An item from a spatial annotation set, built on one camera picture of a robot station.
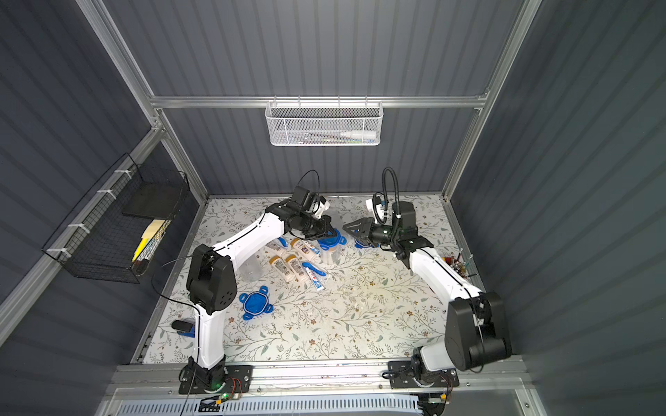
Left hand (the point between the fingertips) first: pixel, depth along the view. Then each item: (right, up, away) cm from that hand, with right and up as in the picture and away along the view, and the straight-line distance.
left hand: (341, 236), depth 87 cm
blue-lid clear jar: (-3, -4, +1) cm, 5 cm away
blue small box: (-46, -30, -8) cm, 56 cm away
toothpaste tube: (-10, -16, +7) cm, 20 cm away
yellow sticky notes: (-56, +2, -13) cm, 57 cm away
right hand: (+2, +3, -9) cm, 10 cm away
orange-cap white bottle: (-17, -12, +9) cm, 23 cm away
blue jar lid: (-30, -23, +2) cm, 38 cm away
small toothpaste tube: (-10, -6, +13) cm, 18 cm away
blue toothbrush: (-10, -13, +9) cm, 19 cm away
